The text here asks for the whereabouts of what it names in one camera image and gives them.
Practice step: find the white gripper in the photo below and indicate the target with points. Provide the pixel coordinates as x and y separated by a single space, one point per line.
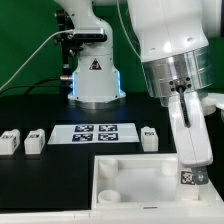
192 143

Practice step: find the white square tabletop part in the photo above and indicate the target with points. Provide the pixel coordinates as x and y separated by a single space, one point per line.
143 181

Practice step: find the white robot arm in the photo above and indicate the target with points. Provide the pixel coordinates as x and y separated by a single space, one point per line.
174 52

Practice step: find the white L-shaped obstacle fence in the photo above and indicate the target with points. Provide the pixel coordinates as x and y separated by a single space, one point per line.
191 215

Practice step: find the white marker base plate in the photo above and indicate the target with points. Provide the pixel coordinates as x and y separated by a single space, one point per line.
94 134

